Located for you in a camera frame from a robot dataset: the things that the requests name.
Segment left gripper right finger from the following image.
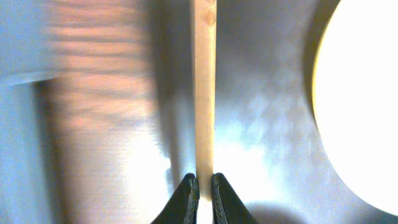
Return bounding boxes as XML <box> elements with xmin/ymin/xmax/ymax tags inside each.
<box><xmin>211</xmin><ymin>173</ymin><xmax>258</xmax><ymax>224</ymax></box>

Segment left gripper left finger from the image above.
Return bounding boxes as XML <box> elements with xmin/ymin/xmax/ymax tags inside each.
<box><xmin>151</xmin><ymin>173</ymin><xmax>200</xmax><ymax>224</ymax></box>

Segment wooden chopstick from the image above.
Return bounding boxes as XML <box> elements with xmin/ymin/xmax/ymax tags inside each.
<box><xmin>192</xmin><ymin>0</ymin><xmax>217</xmax><ymax>201</ymax></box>

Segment dark brown serving tray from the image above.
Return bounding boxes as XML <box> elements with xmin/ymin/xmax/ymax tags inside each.
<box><xmin>144</xmin><ymin>0</ymin><xmax>397</xmax><ymax>223</ymax></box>

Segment yellow plate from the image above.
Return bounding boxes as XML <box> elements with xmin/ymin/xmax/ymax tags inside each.
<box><xmin>312</xmin><ymin>0</ymin><xmax>397</xmax><ymax>215</ymax></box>

